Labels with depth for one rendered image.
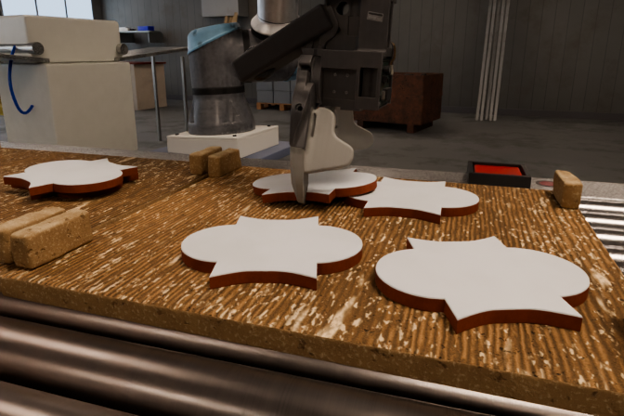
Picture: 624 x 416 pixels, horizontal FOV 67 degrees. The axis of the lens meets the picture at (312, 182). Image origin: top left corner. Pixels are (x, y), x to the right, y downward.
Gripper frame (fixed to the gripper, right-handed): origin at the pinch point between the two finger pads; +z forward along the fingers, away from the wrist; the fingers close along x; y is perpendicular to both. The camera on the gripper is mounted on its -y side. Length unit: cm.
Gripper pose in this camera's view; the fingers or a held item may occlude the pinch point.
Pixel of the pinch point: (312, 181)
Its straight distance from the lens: 51.1
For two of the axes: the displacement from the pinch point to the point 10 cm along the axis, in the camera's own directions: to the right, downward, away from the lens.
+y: 9.5, 1.2, -2.9
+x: 3.1, -2.4, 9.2
